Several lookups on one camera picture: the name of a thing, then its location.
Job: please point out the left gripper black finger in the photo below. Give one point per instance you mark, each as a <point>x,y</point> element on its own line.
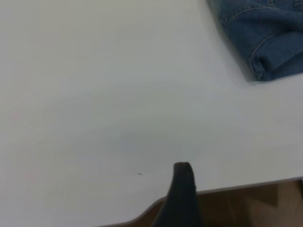
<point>182,201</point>

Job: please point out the blue denim kids jeans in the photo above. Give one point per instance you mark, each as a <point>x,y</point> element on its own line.
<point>260,35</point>

